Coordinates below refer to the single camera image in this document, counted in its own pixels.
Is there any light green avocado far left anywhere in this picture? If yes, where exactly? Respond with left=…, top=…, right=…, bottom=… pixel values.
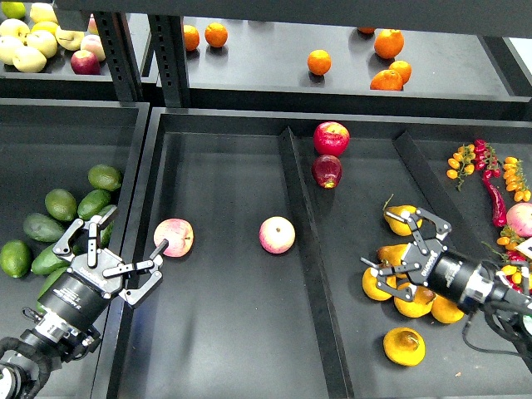
left=0, top=239, right=32, bottom=278

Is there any dark green avocado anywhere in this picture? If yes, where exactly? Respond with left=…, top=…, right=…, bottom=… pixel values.
left=37, top=267, right=67, bottom=313

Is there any green avocado upper middle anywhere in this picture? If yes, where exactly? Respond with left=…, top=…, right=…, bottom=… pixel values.
left=77, top=189, right=111, bottom=220

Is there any pink apple right edge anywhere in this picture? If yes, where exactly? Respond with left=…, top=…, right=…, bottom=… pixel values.
left=506, top=203, right=532, bottom=238

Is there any pink apple centre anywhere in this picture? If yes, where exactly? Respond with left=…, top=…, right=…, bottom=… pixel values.
left=259, top=216, right=295, bottom=254

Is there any orange small right shelf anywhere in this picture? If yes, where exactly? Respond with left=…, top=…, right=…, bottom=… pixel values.
left=388, top=60, right=412, bottom=85

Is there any pink apple left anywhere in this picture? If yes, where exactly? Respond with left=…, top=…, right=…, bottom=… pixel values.
left=154, top=218, right=194, bottom=258

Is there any black upper left shelf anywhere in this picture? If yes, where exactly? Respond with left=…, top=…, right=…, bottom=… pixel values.
left=0, top=0, right=151, bottom=102

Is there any green avocado lower middle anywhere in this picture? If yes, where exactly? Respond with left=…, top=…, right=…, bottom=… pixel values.
left=31, top=244, right=70, bottom=275

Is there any yellow pear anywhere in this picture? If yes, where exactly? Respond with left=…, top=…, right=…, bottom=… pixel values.
left=431, top=295, right=465, bottom=324
left=394, top=283, right=436, bottom=318
left=382, top=194, right=417, bottom=237
left=382, top=327, right=426, bottom=367
left=362, top=267, right=392, bottom=301
left=377, top=244, right=408, bottom=268

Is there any green avocado upper left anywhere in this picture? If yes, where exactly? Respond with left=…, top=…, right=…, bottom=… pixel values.
left=45, top=189, right=77, bottom=222

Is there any large orange right shelf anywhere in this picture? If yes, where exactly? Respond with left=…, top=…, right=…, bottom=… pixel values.
left=373, top=29, right=405, bottom=59

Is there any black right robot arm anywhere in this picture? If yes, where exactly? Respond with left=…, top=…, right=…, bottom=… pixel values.
left=361, top=208, right=531, bottom=363

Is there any green avocado top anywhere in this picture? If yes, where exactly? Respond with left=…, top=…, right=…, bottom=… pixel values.
left=87, top=164, right=122, bottom=192

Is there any green avocado by tray wall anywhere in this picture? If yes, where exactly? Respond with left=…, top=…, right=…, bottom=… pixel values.
left=98, top=204, right=114, bottom=248

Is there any black left tray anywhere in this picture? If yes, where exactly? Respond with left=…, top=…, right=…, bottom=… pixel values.
left=1, top=99, right=150, bottom=398

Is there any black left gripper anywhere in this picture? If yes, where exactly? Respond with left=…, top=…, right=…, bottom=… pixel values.
left=40, top=205, right=169, bottom=332

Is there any yellow pear top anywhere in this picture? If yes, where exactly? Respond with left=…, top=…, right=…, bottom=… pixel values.
left=382, top=194, right=417, bottom=237

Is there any orange tomato string right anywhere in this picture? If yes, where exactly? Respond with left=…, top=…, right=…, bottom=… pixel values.
left=501, top=155, right=532, bottom=203

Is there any orange front right shelf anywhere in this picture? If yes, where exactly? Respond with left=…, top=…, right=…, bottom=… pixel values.
left=370, top=69, right=403, bottom=91

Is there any red cherry tomato bunch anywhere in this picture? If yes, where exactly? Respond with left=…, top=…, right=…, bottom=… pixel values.
left=474, top=139, right=500, bottom=180

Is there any pink apple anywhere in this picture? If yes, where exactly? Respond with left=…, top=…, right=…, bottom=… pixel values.
left=259, top=216, right=295, bottom=254
left=154, top=218, right=194, bottom=258

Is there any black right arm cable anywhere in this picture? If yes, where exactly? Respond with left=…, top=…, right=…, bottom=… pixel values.
left=461, top=311, right=525, bottom=357

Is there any red chili pepper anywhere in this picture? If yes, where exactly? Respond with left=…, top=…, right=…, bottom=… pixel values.
left=482, top=170, right=507, bottom=228

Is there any black shelf upright post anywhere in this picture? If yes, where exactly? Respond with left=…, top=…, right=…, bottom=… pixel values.
left=93, top=11, right=192, bottom=108

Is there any white label card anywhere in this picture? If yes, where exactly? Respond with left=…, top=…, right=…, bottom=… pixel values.
left=515, top=238, right=532, bottom=259

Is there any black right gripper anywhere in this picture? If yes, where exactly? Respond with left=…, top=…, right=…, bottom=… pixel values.
left=360, top=207, right=482, bottom=310

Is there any red apple on shelf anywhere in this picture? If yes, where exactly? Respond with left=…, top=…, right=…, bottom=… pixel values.
left=71, top=50, right=101, bottom=75

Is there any dark red apple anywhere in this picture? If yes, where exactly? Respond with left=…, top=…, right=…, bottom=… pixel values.
left=311, top=155, right=342, bottom=190

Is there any bright red apple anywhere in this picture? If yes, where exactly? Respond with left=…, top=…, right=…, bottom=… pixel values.
left=313, top=121, right=351, bottom=157

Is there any mixed cherry tomatoes lower right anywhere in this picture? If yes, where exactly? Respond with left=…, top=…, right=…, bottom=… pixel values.
left=482, top=224, right=531, bottom=294

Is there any orange cherry tomato bunch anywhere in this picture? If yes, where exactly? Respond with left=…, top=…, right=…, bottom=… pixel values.
left=446, top=144, right=475, bottom=191

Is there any black middle divided tray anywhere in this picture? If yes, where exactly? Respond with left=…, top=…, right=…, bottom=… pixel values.
left=106, top=109, right=531, bottom=398

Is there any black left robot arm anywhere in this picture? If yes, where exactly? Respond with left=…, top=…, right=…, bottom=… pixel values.
left=1, top=207, right=170, bottom=398

